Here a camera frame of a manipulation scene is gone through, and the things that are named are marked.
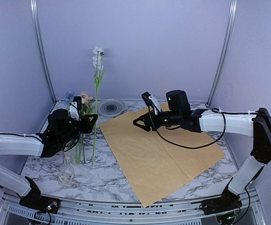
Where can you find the aluminium frame post left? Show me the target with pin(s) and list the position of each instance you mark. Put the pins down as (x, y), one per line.
(40, 46)

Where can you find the aluminium frame post right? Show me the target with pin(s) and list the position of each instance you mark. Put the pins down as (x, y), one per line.
(224, 51)

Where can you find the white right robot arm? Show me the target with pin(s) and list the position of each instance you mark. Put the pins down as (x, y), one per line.
(253, 127)

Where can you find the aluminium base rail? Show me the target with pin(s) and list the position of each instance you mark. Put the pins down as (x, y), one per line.
(82, 212)

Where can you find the yellow daisy fake bunch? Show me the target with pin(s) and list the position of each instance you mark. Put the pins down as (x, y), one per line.
(86, 108)

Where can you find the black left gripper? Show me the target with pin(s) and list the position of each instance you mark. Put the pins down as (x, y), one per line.
(88, 128)

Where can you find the brown orange wrapping paper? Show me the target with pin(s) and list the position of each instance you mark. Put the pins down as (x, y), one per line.
(153, 167)

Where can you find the blue fake flower stem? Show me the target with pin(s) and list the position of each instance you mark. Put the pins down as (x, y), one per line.
(69, 96)

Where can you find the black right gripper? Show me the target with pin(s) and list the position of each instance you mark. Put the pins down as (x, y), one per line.
(145, 116)

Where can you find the aluminium frame post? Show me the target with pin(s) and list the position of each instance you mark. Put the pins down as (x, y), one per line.
(40, 46)
(224, 51)

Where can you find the pink rose fake stem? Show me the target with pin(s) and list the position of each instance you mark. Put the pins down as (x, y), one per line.
(84, 99)

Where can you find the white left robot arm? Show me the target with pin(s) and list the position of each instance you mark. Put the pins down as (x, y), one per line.
(25, 145)

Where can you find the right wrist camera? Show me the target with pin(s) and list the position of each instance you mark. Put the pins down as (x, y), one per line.
(150, 100)

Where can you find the grey ringed plate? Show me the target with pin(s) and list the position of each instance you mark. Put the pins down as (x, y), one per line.
(111, 107)

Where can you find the cream ribbon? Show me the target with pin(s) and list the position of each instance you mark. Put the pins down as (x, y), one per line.
(66, 176)

